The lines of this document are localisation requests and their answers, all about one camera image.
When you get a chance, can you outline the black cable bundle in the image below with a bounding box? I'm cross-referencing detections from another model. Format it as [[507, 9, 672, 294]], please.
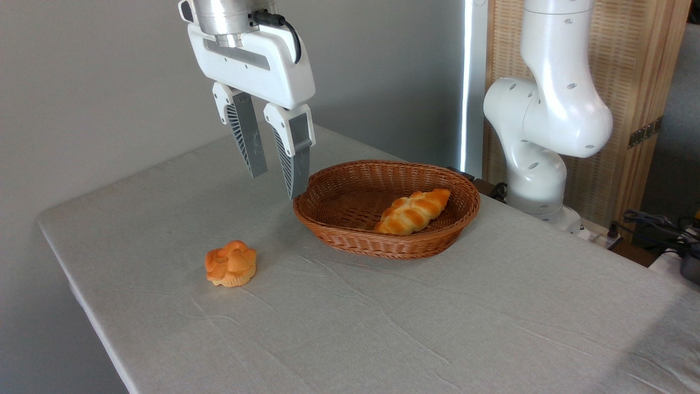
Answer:
[[608, 210, 700, 259]]

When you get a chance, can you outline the black screen hinge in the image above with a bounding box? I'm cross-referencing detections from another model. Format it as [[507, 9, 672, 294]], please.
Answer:
[[628, 116, 664, 149]]

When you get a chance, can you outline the brown wicker oval basket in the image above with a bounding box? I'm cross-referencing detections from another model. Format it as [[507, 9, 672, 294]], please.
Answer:
[[293, 159, 481, 260]]

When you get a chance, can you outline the grey tablecloth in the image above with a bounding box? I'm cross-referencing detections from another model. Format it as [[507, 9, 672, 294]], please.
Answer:
[[37, 125, 700, 394]]

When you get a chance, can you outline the wooden bamboo folding screen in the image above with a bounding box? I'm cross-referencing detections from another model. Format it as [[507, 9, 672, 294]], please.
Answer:
[[483, 0, 693, 244]]

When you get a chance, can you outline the braided long bread loaf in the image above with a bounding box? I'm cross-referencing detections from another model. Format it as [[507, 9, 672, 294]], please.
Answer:
[[374, 188, 452, 236]]

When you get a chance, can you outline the dark block behind basket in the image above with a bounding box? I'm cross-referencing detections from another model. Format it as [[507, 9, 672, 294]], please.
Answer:
[[447, 166, 496, 196]]

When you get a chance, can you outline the white vertical post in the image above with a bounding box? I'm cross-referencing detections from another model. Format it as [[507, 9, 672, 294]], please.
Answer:
[[459, 0, 488, 179]]

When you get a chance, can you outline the round flower-shaped bread bun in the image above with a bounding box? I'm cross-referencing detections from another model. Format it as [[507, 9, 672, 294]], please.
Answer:
[[205, 240, 258, 288]]

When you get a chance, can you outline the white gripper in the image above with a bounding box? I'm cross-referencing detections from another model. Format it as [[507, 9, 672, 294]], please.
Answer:
[[188, 22, 317, 200]]

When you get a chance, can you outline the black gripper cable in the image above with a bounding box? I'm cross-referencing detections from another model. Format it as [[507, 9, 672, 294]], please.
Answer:
[[252, 10, 302, 64]]

